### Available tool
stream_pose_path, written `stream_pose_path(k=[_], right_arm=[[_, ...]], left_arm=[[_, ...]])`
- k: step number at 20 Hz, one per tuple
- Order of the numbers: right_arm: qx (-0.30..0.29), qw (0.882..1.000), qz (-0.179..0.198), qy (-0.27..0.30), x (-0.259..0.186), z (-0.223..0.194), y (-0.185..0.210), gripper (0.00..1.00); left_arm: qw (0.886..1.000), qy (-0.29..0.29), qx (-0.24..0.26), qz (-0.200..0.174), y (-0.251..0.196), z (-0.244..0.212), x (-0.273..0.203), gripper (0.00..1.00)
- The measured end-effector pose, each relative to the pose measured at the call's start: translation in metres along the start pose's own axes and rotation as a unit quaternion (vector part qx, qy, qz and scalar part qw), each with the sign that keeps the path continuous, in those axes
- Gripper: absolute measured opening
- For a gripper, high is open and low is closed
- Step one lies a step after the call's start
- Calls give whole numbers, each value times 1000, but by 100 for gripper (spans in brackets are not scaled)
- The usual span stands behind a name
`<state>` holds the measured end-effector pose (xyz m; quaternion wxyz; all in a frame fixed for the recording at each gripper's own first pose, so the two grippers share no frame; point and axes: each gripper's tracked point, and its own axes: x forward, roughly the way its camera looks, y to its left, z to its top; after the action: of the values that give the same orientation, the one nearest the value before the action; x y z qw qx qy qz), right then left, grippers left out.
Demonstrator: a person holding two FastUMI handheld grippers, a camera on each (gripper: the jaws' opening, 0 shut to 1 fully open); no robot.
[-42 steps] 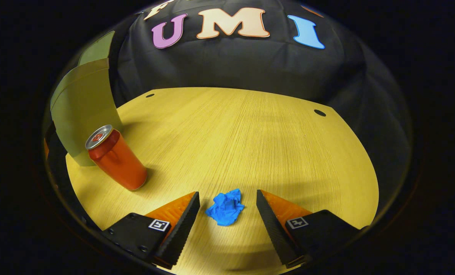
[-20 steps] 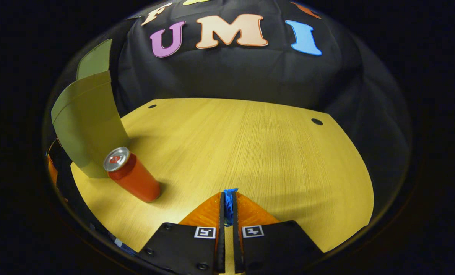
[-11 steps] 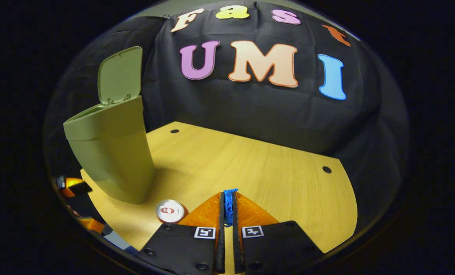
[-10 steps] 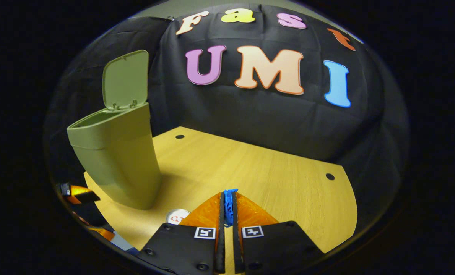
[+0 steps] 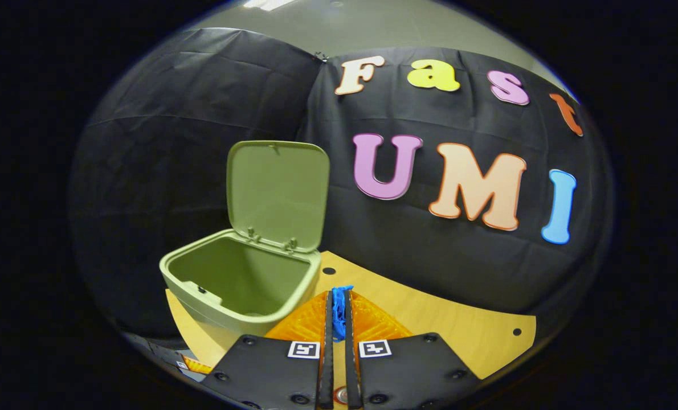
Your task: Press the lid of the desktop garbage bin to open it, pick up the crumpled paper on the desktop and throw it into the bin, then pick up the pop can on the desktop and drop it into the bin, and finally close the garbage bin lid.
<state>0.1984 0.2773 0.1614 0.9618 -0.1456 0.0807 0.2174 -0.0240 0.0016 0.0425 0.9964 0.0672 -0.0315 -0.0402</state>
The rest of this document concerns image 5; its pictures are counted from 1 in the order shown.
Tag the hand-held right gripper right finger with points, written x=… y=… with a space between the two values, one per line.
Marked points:
x=351 y=364

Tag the green desktop garbage bin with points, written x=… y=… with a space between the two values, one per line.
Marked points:
x=276 y=193

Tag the wooden desktop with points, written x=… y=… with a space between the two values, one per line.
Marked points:
x=430 y=324

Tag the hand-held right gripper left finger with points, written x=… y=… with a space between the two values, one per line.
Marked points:
x=329 y=364

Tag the ceiling light panel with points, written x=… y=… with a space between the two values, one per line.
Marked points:
x=268 y=4

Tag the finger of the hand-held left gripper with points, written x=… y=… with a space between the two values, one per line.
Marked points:
x=197 y=366

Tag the red pop can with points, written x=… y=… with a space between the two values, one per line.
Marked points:
x=340 y=394

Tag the black backdrop cloth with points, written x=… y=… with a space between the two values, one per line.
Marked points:
x=202 y=85

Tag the blue paper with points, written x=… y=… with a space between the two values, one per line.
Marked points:
x=339 y=319

